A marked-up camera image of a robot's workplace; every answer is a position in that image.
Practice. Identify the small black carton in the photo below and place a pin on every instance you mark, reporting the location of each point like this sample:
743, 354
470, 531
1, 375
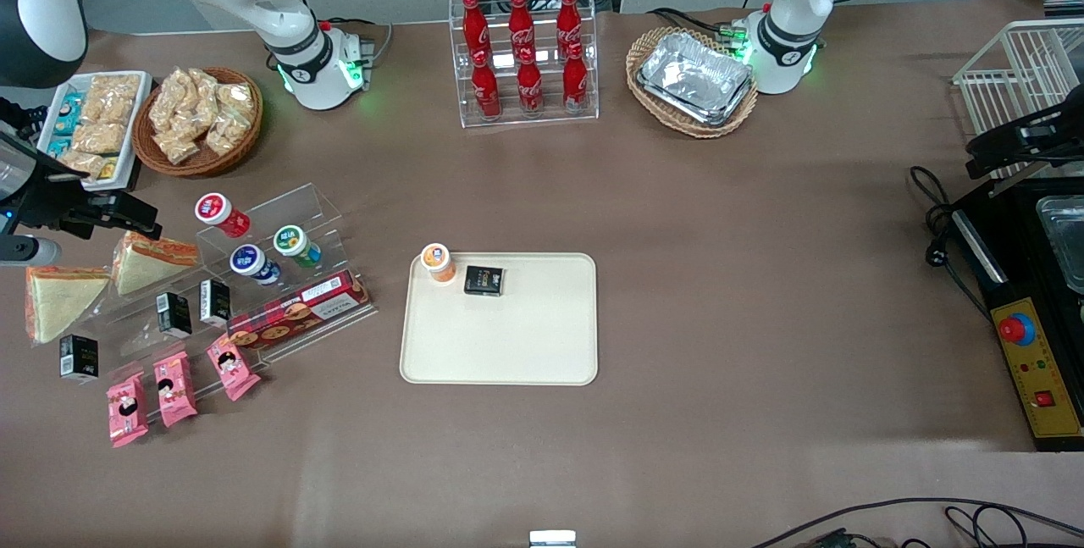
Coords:
484, 280
79, 358
174, 315
215, 302

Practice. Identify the small blue snack pack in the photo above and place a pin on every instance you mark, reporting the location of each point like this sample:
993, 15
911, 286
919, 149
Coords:
70, 103
66, 124
59, 146

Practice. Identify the clear acrylic bottle rack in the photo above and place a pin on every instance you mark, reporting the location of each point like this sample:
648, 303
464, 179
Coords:
584, 107

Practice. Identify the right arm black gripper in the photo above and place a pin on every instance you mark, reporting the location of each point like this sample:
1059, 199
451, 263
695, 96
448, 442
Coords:
52, 196

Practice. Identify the wicker basket with foil trays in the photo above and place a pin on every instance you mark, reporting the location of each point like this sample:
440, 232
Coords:
652, 103

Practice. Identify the white rectangular snack tray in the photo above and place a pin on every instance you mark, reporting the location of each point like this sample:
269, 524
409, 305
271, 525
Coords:
135, 129

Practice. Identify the red cola bottle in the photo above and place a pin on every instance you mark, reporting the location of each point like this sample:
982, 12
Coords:
486, 91
530, 89
568, 19
519, 21
472, 23
576, 84

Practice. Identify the aluminium foil tray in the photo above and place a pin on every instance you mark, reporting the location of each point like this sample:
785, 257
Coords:
693, 74
720, 118

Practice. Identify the black sealing machine yellow panel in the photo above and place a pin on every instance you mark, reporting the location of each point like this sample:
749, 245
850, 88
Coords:
1029, 277

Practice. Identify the clear bag of beige snacks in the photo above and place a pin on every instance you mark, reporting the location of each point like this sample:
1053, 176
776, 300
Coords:
227, 135
235, 99
169, 99
179, 144
203, 91

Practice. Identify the green cap yogurt bottle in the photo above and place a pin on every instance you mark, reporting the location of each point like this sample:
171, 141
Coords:
296, 246

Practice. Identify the grey metal strip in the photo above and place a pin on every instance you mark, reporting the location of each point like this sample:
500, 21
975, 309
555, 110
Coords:
1016, 185

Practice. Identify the long red cookie box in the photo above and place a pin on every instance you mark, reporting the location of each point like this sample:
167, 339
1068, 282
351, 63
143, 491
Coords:
296, 311

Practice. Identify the wrapped triangle sandwich plain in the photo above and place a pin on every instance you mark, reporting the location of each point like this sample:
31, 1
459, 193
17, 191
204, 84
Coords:
59, 298

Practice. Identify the pink snack packet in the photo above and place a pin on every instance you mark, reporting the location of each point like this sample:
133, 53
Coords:
127, 409
175, 389
234, 367

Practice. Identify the wrapped triangle sandwich orange label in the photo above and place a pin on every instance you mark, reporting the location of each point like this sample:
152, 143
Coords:
148, 264

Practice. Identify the red emergency stop button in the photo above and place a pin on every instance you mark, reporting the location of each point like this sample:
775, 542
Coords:
1015, 328

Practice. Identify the flat pack of beige crackers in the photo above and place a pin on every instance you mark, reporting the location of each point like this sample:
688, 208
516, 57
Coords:
116, 89
81, 163
105, 110
98, 139

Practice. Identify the beige plastic serving tray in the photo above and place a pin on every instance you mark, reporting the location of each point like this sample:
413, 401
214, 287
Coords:
508, 336

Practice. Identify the blue cap yogurt bottle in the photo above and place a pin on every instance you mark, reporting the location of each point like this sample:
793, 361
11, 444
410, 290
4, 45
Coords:
254, 264

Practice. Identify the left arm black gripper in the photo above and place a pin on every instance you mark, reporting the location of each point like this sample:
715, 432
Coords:
1035, 135

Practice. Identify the red cap yogurt bottle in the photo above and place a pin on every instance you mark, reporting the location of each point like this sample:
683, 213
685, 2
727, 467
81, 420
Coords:
222, 214

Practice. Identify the clear acrylic stepped stand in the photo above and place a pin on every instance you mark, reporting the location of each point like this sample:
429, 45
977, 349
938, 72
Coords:
279, 209

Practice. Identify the wicker basket with snack bags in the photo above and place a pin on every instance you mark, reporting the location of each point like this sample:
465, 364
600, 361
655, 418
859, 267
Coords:
203, 163

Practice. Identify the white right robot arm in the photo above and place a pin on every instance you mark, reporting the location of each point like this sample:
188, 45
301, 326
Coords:
305, 57

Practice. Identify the orange cap yogurt bottle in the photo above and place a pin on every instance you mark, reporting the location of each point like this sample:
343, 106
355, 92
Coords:
439, 262

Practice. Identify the red rocker switch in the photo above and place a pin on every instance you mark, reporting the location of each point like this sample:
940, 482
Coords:
1044, 399

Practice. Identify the steel food container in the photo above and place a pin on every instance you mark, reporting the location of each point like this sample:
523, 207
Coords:
1065, 243

